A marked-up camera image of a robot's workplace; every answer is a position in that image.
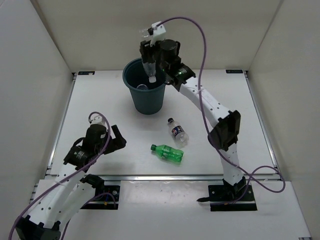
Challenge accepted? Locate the clear bottle dark green label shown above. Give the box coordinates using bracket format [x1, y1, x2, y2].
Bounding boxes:
[139, 28, 156, 83]

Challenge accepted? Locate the dark teal plastic bin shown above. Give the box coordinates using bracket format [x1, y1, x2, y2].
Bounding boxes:
[122, 58, 166, 115]

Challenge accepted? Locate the clear bottle blue label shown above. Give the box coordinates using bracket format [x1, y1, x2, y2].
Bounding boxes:
[136, 84, 149, 91]

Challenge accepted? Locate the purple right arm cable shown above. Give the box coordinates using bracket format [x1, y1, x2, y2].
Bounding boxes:
[157, 16, 286, 198]

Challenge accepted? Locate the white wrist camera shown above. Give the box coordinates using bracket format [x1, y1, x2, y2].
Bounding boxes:
[147, 21, 166, 46]
[88, 114, 106, 126]

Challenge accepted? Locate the black label sticker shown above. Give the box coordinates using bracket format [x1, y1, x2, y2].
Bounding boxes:
[225, 69, 243, 74]
[77, 71, 95, 76]

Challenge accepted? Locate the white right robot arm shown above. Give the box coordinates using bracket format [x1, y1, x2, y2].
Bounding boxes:
[139, 39, 247, 205]

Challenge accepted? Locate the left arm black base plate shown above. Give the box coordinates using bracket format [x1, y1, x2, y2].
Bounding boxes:
[81, 185, 121, 210]

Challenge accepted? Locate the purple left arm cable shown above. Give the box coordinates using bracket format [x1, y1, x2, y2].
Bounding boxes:
[8, 111, 112, 240]

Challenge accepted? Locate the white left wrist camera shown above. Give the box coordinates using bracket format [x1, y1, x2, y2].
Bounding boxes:
[88, 114, 106, 126]

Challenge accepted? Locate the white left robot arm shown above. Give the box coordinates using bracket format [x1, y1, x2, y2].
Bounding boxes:
[15, 123, 127, 240]

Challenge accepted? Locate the black label sticker right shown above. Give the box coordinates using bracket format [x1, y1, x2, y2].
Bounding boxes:
[225, 69, 243, 74]

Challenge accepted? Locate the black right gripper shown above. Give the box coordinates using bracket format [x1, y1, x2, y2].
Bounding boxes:
[143, 37, 171, 73]

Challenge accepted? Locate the clear Pepsi bottle black cap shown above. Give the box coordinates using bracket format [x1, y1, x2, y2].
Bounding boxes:
[167, 117, 189, 148]

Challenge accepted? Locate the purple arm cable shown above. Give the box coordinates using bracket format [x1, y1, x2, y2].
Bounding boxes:
[157, 16, 286, 198]
[8, 111, 112, 240]

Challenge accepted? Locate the green plastic soda bottle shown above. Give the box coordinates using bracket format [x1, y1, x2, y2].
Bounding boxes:
[150, 144, 184, 166]

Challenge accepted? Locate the black label sticker left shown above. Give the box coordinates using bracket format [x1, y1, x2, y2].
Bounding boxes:
[77, 71, 95, 76]

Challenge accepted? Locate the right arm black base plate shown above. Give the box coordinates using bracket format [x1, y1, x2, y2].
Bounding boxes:
[208, 185, 258, 212]

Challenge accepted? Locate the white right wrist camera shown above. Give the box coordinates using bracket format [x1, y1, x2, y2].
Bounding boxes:
[147, 21, 166, 46]

